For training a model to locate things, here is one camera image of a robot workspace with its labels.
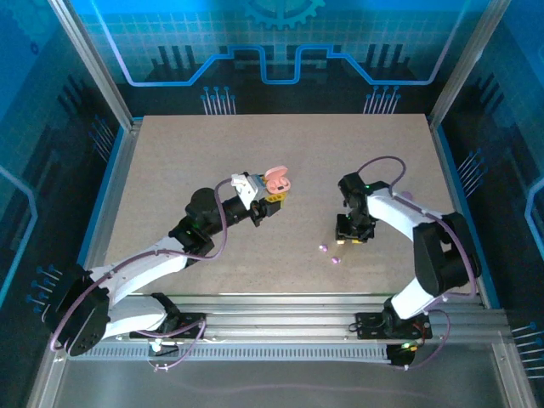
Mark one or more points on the pink earbud charging case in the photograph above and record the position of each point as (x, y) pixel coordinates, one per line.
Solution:
(279, 185)

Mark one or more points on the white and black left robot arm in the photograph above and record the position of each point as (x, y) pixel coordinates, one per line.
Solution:
(140, 272)

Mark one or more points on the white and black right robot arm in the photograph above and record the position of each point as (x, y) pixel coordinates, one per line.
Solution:
(399, 212)

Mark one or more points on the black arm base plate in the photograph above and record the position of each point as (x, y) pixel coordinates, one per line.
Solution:
(193, 318)
(367, 323)

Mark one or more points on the wide aluminium base rail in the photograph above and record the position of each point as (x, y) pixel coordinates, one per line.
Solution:
(276, 319)

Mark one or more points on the aluminium side rail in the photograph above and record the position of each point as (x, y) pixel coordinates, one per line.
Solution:
(119, 187)
(446, 170)

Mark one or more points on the aluminium frame post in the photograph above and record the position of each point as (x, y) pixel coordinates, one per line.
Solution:
(94, 64)
(466, 64)

